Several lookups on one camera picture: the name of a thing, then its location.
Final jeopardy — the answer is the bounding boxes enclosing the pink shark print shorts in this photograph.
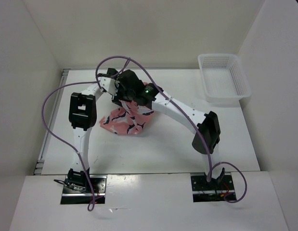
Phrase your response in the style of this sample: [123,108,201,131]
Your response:
[99,95,155,135]

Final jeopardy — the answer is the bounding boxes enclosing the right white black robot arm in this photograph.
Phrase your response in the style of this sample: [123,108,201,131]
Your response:
[114,70,223,189]

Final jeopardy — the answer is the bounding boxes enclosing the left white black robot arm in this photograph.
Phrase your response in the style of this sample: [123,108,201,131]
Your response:
[66,68,118,193]

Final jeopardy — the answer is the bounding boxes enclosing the white plastic mesh basket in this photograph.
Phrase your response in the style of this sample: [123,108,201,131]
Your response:
[198,53,251,104]

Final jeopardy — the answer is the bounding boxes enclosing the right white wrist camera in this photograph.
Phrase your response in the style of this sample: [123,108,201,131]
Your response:
[98,77,118,96]

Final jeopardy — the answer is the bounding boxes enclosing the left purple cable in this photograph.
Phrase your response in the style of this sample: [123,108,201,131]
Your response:
[41,60,131,212]

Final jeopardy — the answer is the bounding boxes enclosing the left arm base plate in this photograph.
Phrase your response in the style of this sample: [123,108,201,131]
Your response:
[60,175,107,205]

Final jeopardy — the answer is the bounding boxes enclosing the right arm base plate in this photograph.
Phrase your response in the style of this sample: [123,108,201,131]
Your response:
[190,173,237,203]

